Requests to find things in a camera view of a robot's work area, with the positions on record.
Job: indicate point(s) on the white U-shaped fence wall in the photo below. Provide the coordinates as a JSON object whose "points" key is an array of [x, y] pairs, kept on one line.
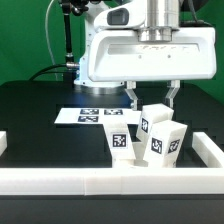
{"points": [[122, 181]]}

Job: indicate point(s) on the white round stool seat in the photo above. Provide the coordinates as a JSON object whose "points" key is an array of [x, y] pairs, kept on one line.
{"points": [[140, 155]]}

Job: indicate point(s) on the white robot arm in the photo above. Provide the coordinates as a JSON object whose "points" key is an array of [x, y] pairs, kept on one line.
{"points": [[143, 41]]}

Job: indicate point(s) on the white sheet with markers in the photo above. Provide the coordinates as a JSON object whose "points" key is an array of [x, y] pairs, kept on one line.
{"points": [[95, 115]]}

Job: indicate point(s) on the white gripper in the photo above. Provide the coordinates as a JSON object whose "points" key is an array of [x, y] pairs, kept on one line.
{"points": [[120, 56]]}

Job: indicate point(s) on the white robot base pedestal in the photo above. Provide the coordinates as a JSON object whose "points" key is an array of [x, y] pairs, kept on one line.
{"points": [[83, 80]]}

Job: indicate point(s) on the black camera stand pole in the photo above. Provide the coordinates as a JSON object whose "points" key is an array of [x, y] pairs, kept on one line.
{"points": [[77, 7]]}

